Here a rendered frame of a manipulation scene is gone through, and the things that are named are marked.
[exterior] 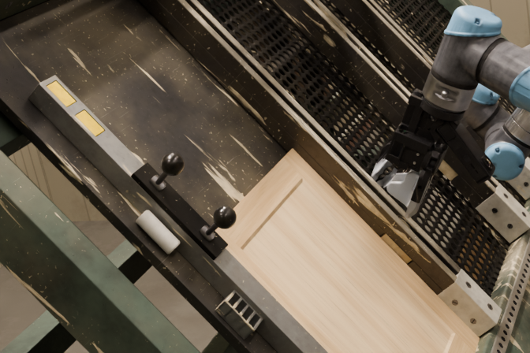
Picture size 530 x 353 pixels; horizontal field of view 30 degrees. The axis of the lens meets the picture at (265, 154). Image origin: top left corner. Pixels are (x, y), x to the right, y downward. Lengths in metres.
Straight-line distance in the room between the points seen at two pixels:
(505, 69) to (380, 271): 0.71
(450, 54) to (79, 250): 0.62
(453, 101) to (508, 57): 0.12
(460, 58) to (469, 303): 0.78
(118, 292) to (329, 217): 0.65
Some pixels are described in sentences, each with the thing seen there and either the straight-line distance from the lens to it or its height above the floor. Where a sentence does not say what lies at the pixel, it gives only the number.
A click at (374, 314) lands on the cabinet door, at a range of 1.94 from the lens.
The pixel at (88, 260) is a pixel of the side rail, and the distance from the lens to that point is 1.51.
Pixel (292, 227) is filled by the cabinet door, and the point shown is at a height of 1.25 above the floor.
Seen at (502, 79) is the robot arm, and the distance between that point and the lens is 1.46.
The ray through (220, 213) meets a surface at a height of 1.43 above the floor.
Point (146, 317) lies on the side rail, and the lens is 1.51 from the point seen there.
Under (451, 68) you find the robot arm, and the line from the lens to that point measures 1.50.
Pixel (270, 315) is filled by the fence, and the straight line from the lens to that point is 1.70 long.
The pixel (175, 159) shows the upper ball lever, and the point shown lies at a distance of 1.58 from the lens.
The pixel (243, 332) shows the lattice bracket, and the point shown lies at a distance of 1.68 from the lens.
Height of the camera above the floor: 2.01
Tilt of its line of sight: 19 degrees down
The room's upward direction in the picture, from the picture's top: 11 degrees counter-clockwise
